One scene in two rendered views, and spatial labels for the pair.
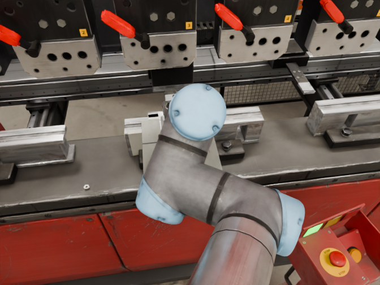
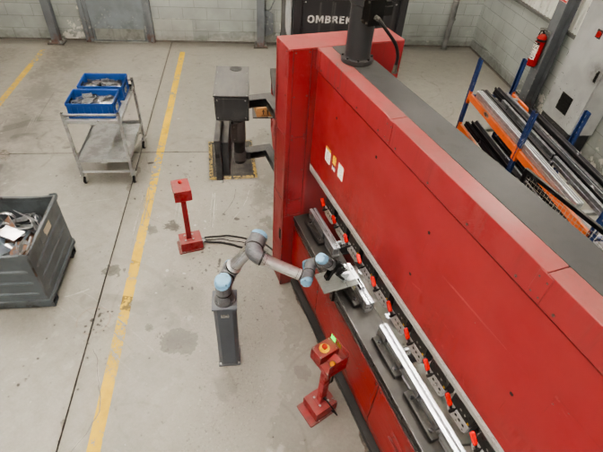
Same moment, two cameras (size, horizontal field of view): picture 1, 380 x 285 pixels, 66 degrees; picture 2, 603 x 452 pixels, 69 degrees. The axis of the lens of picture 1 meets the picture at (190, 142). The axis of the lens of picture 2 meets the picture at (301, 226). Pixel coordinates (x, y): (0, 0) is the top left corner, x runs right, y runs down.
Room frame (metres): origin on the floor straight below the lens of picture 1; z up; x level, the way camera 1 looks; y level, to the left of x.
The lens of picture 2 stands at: (-0.40, -1.86, 3.36)
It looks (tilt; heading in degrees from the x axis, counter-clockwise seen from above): 43 degrees down; 74
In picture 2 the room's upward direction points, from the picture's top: 5 degrees clockwise
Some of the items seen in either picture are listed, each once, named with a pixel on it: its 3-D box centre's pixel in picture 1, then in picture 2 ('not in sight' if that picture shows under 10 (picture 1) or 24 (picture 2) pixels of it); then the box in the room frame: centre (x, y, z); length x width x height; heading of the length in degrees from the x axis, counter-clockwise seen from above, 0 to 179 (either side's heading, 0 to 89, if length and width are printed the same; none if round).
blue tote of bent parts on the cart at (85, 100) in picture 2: not in sight; (93, 103); (-1.49, 3.02, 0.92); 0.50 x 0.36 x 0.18; 173
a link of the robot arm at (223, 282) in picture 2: not in sight; (222, 283); (-0.35, 0.17, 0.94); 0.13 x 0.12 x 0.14; 65
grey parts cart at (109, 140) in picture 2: not in sight; (108, 131); (-1.46, 3.19, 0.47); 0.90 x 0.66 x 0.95; 83
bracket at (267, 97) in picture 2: not in sight; (264, 108); (0.13, 1.29, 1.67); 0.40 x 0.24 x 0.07; 98
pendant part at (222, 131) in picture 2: not in sight; (223, 145); (-0.21, 1.19, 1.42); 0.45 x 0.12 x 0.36; 82
